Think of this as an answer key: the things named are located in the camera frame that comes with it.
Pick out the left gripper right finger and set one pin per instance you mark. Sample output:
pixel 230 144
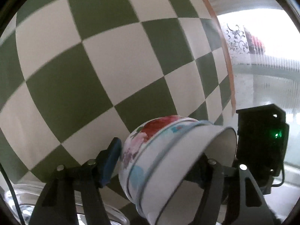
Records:
pixel 245 201

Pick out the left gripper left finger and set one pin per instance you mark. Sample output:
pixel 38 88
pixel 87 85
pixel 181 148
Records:
pixel 56 203

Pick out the blue floral white bowl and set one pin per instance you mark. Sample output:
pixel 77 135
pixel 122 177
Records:
pixel 156 158

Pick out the green white checkered mat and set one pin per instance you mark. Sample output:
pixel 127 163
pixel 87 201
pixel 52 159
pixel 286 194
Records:
pixel 77 73

